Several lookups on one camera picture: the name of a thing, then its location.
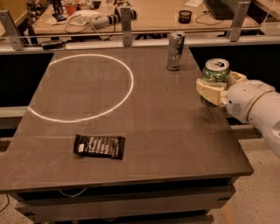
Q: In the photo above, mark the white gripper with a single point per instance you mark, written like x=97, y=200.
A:
x=241, y=100

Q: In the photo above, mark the green soda can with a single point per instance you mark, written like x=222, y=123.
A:
x=215, y=70

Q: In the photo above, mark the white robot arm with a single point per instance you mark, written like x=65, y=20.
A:
x=265, y=117

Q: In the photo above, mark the silver redbull can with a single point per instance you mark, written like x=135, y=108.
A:
x=175, y=49

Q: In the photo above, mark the black keyboard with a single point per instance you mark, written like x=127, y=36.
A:
x=221, y=9

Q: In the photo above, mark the black mesh cup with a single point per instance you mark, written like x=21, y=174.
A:
x=184, y=16

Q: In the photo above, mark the black snack packet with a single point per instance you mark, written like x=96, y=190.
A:
x=99, y=146

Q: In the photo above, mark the grey power strip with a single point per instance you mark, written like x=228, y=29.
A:
x=112, y=19

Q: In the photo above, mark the red cup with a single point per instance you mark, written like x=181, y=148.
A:
x=70, y=8

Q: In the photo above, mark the wooden background desk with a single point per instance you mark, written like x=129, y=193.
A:
x=152, y=16

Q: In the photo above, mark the right metal bracket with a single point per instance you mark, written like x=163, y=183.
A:
x=239, y=17

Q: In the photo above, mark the metal bracket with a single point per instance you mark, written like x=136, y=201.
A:
x=11, y=30
x=239, y=17
x=126, y=26

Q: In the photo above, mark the grey table drawer frame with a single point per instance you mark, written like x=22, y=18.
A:
x=76, y=203

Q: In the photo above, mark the middle metal bracket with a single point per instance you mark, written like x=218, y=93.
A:
x=126, y=26

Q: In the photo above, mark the black device on rail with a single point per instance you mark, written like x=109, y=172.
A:
x=52, y=44

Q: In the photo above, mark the left metal bracket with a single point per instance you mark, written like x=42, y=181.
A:
x=11, y=30

